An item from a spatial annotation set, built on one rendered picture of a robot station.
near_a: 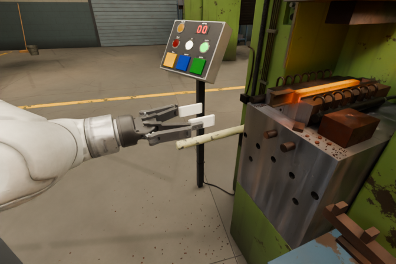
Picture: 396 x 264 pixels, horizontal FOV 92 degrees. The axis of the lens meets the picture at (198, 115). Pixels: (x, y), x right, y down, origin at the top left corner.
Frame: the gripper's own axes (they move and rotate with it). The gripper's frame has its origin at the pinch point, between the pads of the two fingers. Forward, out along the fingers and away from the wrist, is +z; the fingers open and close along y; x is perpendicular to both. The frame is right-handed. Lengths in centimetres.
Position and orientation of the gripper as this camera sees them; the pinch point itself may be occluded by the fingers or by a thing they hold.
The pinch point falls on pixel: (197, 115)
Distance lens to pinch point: 51.6
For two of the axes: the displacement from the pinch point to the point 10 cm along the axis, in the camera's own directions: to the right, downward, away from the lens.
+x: 0.0, -8.8, -4.8
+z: 9.2, -1.9, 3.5
